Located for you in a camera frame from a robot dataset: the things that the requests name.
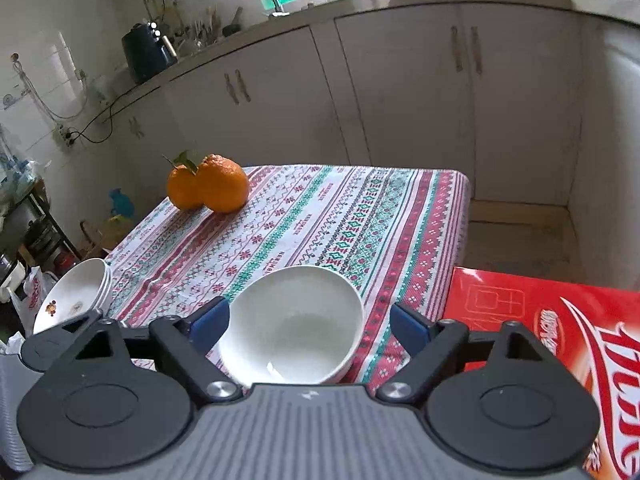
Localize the white kitchen cabinets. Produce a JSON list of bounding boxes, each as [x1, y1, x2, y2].
[[113, 0, 639, 289]]

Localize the orange with green leaf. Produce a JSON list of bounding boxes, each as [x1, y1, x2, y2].
[[165, 151, 203, 211]]

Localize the large bumpy orange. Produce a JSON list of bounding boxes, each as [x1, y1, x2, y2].
[[196, 154, 250, 214]]

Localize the patterned red green tablecloth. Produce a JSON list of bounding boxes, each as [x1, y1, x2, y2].
[[108, 165, 472, 389]]

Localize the black metal storage rack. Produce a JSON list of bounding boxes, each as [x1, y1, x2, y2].
[[1, 186, 81, 283]]

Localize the black air fryer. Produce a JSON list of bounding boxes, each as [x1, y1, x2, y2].
[[122, 22, 178, 84]]

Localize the red cardboard box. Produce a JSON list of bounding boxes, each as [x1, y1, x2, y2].
[[444, 266, 640, 479]]

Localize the white ceramic bowl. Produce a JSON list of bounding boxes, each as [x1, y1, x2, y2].
[[218, 266, 366, 388]]

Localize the blue thermos jug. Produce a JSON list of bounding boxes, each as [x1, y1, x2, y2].
[[108, 188, 134, 219]]

